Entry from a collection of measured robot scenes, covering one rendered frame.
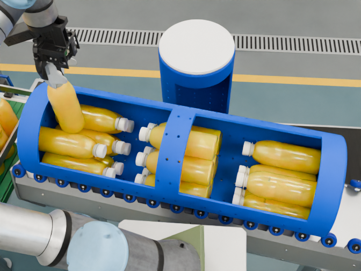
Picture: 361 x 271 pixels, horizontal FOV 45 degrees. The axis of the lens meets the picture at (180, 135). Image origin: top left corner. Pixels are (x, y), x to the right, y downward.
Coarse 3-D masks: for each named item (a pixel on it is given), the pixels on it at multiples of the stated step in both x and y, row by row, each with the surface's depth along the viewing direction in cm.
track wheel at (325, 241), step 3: (330, 234) 125; (333, 234) 125; (321, 237) 126; (324, 237) 125; (327, 237) 125; (330, 237) 125; (333, 237) 125; (321, 240) 126; (324, 240) 126; (327, 240) 126; (330, 240) 125; (333, 240) 125; (336, 240) 125; (321, 243) 127; (324, 243) 126; (327, 243) 126; (330, 243) 126; (333, 243) 125; (336, 243) 125; (324, 246) 126; (327, 246) 126; (330, 246) 126; (333, 246) 126
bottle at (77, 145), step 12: (48, 132) 126; (60, 132) 127; (48, 144) 126; (60, 144) 125; (72, 144) 124; (84, 144) 124; (96, 144) 127; (72, 156) 126; (84, 156) 125; (96, 156) 127
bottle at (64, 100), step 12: (60, 84) 112; (48, 96) 115; (60, 96) 114; (72, 96) 116; (60, 108) 117; (72, 108) 119; (60, 120) 122; (72, 120) 122; (84, 120) 128; (72, 132) 126
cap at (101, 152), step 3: (99, 144) 126; (102, 144) 127; (99, 147) 125; (102, 147) 125; (105, 147) 127; (99, 150) 125; (102, 150) 125; (105, 150) 127; (96, 153) 125; (99, 153) 125; (102, 153) 125; (105, 153) 128; (99, 156) 126; (102, 156) 126
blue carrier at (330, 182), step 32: (32, 96) 123; (96, 96) 126; (128, 96) 128; (32, 128) 120; (224, 128) 135; (256, 128) 131; (288, 128) 118; (32, 160) 124; (128, 160) 143; (160, 160) 115; (224, 160) 140; (320, 160) 110; (128, 192) 124; (160, 192) 119; (224, 192) 136; (320, 192) 108; (288, 224) 115; (320, 224) 112
